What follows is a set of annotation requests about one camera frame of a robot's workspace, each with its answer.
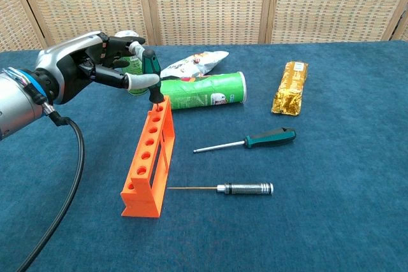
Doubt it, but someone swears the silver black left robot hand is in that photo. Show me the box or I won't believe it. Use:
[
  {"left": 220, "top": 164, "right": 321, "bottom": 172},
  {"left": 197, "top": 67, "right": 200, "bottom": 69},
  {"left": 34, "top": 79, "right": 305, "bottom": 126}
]
[{"left": 34, "top": 31, "right": 160, "bottom": 105}]

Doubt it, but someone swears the small green-handled screwdriver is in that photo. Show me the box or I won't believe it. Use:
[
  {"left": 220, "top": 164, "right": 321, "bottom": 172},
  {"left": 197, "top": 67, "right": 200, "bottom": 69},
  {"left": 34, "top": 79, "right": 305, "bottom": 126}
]
[{"left": 141, "top": 49, "right": 164, "bottom": 108}]

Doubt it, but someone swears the orange tool rack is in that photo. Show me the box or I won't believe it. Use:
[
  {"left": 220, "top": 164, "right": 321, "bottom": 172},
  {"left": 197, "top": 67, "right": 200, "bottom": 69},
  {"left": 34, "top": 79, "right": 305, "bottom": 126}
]
[{"left": 120, "top": 96, "right": 175, "bottom": 218}]

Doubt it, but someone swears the silver metal precision screwdriver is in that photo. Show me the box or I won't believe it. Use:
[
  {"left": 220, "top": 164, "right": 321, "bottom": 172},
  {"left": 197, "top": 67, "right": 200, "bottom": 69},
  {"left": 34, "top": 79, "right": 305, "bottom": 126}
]
[{"left": 167, "top": 182, "right": 274, "bottom": 196}]

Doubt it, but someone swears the green drink can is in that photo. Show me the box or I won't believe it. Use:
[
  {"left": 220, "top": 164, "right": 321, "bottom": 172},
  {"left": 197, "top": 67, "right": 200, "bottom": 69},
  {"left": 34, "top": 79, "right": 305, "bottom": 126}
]
[{"left": 113, "top": 29, "right": 150, "bottom": 96}]

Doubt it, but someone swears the white snack bag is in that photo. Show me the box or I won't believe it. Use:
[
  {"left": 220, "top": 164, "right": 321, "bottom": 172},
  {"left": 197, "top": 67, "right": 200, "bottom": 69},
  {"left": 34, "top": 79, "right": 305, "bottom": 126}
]
[{"left": 159, "top": 50, "right": 230, "bottom": 79}]

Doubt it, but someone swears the green chips tube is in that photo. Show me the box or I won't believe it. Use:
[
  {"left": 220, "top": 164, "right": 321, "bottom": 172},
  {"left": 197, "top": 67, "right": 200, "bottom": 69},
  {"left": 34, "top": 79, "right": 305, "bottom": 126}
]
[{"left": 159, "top": 71, "right": 247, "bottom": 111}]

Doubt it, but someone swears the woven bamboo folding screen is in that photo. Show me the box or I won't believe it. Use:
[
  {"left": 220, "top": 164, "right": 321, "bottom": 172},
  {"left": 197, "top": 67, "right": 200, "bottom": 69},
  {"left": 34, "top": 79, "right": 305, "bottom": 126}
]
[{"left": 0, "top": 0, "right": 408, "bottom": 53}]

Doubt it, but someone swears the gold foil snack packet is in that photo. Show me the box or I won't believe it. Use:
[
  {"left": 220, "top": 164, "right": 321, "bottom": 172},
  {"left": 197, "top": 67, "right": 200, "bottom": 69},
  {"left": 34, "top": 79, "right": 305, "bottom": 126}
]
[{"left": 271, "top": 61, "right": 309, "bottom": 117}]

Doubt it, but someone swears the blue felt table cover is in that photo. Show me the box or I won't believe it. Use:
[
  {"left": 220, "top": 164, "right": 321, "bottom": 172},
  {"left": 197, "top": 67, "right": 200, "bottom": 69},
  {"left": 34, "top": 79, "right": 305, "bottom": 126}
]
[{"left": 0, "top": 39, "right": 408, "bottom": 272}]

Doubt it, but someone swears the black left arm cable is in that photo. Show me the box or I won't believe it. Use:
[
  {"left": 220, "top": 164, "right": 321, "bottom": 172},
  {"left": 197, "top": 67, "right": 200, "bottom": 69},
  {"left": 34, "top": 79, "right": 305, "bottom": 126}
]
[{"left": 15, "top": 110, "right": 85, "bottom": 272}]

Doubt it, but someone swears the large teal-handled screwdriver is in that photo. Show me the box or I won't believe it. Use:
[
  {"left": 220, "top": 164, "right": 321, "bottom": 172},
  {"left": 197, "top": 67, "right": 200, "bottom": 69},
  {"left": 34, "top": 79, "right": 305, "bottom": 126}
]
[{"left": 193, "top": 127, "right": 296, "bottom": 154}]

